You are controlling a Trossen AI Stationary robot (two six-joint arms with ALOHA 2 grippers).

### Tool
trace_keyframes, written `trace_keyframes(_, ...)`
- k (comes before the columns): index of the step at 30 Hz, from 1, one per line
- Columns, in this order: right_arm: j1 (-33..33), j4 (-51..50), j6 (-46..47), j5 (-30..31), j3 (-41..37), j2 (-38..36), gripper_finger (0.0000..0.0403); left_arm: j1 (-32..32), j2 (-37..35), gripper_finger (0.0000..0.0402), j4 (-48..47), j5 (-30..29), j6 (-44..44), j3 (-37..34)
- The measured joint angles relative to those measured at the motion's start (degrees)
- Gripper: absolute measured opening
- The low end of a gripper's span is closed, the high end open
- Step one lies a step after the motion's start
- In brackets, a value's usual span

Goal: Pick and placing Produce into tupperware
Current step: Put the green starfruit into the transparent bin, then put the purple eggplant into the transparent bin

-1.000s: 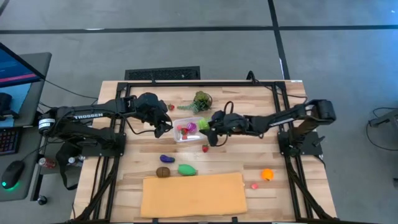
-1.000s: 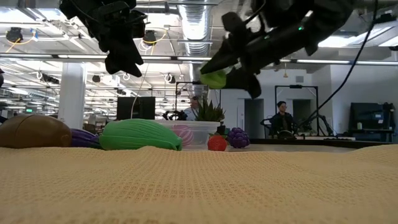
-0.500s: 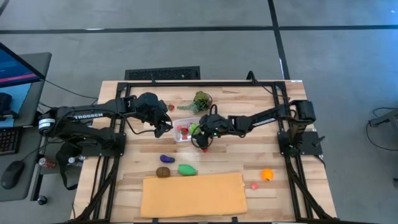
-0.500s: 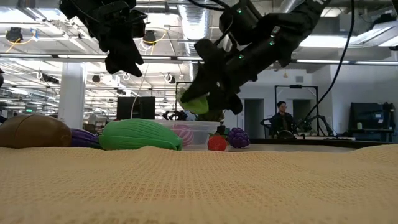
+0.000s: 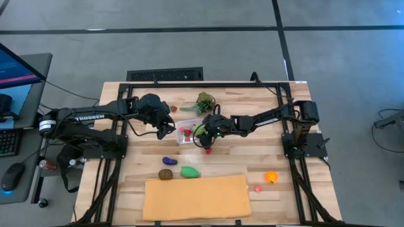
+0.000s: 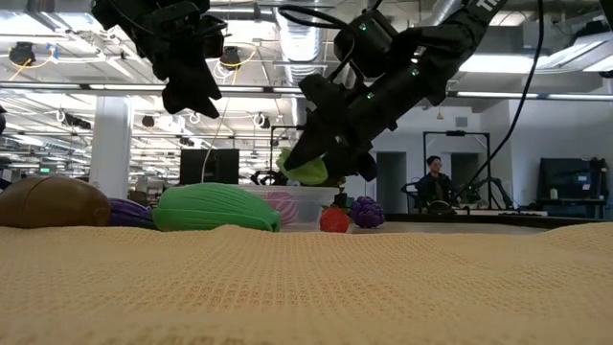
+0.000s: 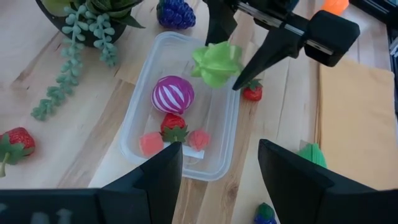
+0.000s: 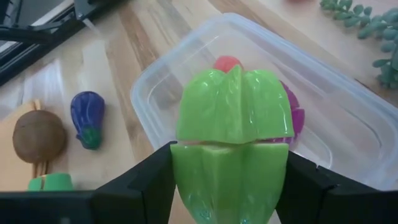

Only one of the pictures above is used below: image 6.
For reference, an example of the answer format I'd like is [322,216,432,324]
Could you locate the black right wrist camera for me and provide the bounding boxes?
[299,71,347,117]

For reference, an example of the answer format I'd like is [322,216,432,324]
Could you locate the yellow waffle cloth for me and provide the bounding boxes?
[0,221,613,345]

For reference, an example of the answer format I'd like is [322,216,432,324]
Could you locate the brown toy kiwi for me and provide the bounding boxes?
[0,175,112,229]

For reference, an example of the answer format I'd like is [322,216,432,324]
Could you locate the overhead light bar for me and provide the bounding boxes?
[0,80,613,102]

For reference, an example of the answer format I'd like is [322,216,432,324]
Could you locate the black ceiling cable reel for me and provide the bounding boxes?
[9,41,37,67]
[219,45,243,72]

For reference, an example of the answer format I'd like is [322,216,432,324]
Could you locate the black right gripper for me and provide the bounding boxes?
[283,79,398,186]

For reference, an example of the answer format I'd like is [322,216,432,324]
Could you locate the white building column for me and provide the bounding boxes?
[88,95,134,200]

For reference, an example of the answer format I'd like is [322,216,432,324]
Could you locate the black background gantry frame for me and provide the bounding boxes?
[269,124,342,187]
[422,129,491,193]

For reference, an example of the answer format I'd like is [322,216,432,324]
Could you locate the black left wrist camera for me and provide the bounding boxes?
[200,13,227,59]

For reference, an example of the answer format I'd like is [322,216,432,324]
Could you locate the person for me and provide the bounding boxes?
[414,154,459,215]

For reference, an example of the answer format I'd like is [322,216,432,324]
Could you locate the pink white striped toy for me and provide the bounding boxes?
[264,191,302,226]

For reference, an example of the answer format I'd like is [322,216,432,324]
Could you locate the silver ventilation duct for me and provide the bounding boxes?
[275,0,331,145]

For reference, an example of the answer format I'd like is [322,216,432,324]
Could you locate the black looped wrist cable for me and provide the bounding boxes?
[276,3,358,82]

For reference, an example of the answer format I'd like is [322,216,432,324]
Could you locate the red toy strawberry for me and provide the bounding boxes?
[319,203,352,235]

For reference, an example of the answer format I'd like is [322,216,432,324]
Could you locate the light green toy vegetable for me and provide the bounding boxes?
[276,147,330,188]

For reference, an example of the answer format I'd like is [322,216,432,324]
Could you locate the purple toy grapes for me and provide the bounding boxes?
[349,195,387,230]

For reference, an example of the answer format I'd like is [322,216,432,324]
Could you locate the purple toy eggplant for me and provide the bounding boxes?
[107,197,159,231]

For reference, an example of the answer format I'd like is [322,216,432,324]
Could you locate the succulent plant in black pot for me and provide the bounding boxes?
[286,176,350,208]

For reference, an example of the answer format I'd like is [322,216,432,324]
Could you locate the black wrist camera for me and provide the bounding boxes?
[299,71,347,117]
[200,13,227,59]

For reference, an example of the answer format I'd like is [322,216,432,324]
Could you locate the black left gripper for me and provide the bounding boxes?
[93,0,222,120]

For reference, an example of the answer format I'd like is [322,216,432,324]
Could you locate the green ribbed toy vegetable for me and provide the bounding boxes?
[151,182,283,234]

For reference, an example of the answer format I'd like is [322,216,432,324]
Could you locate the clear plastic tupperware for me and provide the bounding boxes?
[234,184,341,232]

